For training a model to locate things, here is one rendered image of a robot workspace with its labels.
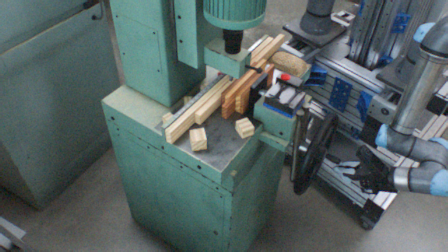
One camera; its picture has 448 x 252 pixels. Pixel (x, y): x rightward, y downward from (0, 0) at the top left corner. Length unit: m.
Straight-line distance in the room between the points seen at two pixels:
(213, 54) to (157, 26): 0.19
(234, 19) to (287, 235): 1.27
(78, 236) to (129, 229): 0.23
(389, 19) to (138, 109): 1.07
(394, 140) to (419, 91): 0.18
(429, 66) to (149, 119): 0.90
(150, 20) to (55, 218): 1.28
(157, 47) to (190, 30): 0.13
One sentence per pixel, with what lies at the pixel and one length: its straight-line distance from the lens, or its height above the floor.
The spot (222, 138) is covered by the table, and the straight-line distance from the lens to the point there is 1.12.
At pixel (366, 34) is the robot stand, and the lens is 1.78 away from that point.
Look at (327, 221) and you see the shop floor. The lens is 2.07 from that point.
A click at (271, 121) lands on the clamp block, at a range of 1.15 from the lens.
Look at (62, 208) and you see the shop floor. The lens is 2.17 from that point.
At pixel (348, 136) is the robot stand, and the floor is 0.22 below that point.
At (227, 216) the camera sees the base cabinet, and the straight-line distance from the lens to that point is 1.37.
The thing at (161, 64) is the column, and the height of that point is 0.99.
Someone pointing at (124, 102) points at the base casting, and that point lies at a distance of 1.40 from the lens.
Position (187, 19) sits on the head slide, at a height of 1.17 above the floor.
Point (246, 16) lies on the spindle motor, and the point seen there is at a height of 1.24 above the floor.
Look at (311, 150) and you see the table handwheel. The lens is 1.10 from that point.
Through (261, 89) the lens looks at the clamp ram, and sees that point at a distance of 1.19.
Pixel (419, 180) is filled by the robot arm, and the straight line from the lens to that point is 1.23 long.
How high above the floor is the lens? 1.74
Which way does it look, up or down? 42 degrees down
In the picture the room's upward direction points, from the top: 5 degrees clockwise
